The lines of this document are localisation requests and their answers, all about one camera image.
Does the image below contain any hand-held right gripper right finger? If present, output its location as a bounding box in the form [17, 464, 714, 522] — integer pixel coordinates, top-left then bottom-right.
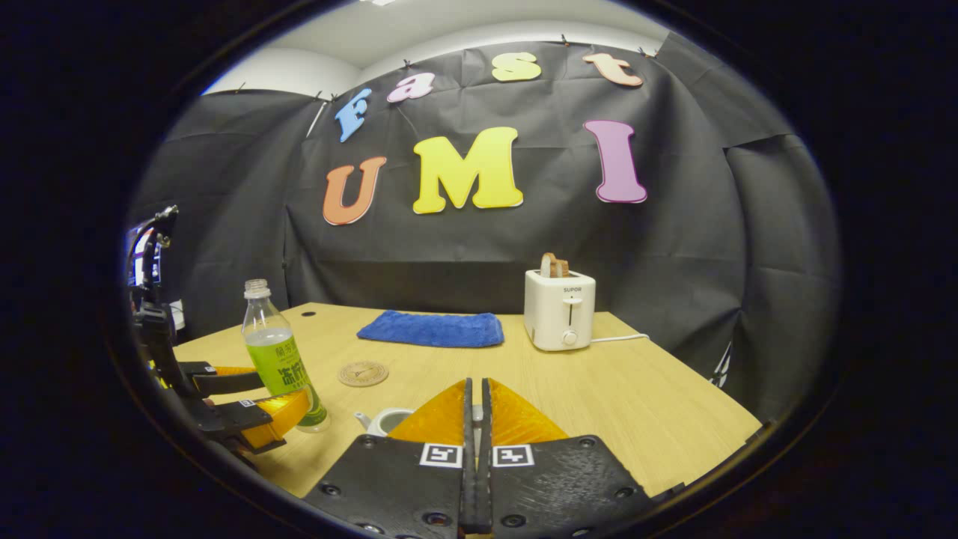
[479, 378, 659, 539]

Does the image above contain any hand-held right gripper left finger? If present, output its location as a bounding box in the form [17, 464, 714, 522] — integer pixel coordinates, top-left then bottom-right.
[303, 378, 474, 539]

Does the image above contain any green label water bottle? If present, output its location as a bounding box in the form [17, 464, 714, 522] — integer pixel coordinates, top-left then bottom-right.
[241, 278, 332, 433]

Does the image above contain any white ceramic teacup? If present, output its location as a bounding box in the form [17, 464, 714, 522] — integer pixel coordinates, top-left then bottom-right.
[353, 406, 416, 437]

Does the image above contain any round wooden coaster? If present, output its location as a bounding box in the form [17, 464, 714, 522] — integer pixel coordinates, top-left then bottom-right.
[337, 361, 390, 388]

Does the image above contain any computer monitor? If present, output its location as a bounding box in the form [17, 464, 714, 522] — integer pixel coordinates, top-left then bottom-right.
[126, 225, 162, 289]

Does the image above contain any blue folded towel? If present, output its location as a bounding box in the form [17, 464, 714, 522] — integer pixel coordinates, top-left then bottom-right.
[356, 310, 505, 349]

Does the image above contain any white toaster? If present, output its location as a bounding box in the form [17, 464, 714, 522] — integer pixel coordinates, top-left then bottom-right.
[523, 268, 597, 352]

